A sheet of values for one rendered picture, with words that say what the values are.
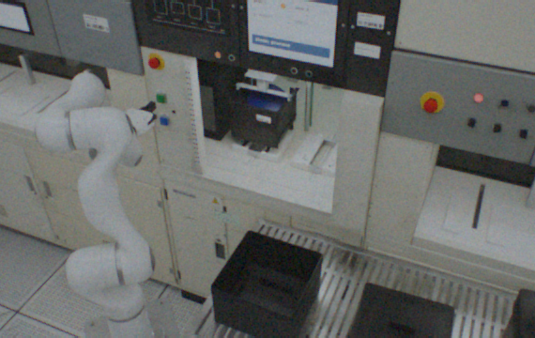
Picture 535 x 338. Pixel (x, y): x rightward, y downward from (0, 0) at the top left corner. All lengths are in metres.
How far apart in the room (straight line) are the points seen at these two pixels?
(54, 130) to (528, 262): 1.54
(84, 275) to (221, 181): 0.83
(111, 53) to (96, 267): 0.88
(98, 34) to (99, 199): 0.82
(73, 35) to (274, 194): 0.95
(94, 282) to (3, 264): 1.84
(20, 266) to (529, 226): 2.51
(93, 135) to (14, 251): 2.07
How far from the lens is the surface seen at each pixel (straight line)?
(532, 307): 1.75
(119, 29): 2.05
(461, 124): 1.70
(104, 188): 1.46
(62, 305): 3.06
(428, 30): 1.61
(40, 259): 3.31
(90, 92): 1.51
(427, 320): 1.81
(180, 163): 2.26
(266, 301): 1.91
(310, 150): 2.30
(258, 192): 2.14
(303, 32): 1.70
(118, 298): 1.65
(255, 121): 2.20
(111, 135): 1.41
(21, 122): 2.80
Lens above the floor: 2.28
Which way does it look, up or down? 39 degrees down
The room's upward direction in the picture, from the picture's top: straight up
